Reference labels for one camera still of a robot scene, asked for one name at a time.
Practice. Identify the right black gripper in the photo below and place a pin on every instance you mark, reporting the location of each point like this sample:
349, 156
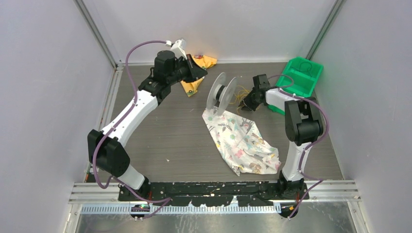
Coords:
248, 105

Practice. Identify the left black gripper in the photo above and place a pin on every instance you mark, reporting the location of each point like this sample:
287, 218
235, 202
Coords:
195, 71

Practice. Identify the translucent white cable spool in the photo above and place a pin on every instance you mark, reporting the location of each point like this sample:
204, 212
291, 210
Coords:
221, 93

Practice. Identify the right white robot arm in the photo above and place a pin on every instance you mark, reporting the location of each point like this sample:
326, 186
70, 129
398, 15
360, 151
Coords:
303, 127

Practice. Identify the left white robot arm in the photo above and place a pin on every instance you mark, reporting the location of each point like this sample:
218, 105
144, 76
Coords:
106, 147

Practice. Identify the yellow printed cloth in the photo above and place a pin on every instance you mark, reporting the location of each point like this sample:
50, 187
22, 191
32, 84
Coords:
203, 62

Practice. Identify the green plastic compartment bin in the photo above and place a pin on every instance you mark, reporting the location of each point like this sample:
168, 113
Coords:
297, 81

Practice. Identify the white floral printed cloth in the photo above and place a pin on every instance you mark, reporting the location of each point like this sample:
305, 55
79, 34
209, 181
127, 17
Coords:
240, 143

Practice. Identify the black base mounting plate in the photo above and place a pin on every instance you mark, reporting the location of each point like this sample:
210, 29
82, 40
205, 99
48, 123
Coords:
214, 194

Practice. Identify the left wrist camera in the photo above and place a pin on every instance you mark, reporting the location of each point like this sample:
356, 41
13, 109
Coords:
177, 47

